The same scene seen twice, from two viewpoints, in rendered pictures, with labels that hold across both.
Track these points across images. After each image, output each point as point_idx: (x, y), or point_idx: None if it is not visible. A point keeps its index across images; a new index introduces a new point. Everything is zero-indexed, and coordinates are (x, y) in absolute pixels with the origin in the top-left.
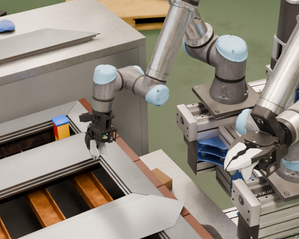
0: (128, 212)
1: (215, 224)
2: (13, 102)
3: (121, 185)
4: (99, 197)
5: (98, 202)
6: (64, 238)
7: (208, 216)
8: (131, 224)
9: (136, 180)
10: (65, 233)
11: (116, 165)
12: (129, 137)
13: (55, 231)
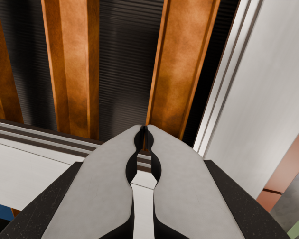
0: (148, 209)
1: (283, 199)
2: None
3: (203, 136)
4: (198, 15)
5: (187, 30)
6: (19, 176)
7: (293, 187)
8: (134, 224)
9: (239, 166)
10: (23, 170)
11: (263, 73)
12: None
13: (7, 156)
